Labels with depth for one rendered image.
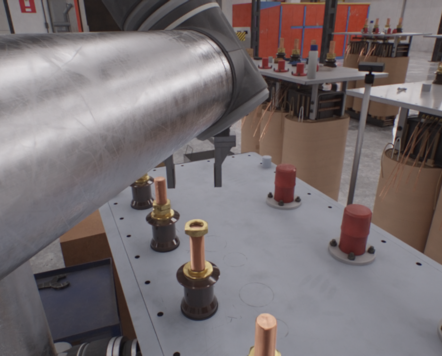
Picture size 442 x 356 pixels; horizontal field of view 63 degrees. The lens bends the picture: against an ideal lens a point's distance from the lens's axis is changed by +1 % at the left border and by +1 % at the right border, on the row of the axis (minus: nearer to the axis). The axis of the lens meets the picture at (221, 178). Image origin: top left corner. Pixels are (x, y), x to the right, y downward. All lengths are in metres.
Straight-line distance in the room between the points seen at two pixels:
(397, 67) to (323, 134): 4.48
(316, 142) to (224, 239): 2.27
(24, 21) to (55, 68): 10.65
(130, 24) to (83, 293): 1.43
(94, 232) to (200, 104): 1.79
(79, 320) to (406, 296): 1.18
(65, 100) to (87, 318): 1.47
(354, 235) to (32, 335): 0.75
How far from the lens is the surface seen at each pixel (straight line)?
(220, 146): 0.64
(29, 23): 10.83
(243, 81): 0.40
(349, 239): 1.01
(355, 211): 0.99
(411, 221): 2.55
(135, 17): 0.42
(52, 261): 3.60
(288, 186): 1.22
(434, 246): 2.44
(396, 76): 7.61
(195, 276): 0.77
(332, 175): 3.50
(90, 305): 1.66
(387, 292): 0.97
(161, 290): 0.90
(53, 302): 1.74
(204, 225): 0.72
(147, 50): 0.25
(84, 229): 2.10
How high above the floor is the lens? 1.95
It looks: 24 degrees down
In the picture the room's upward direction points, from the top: straight up
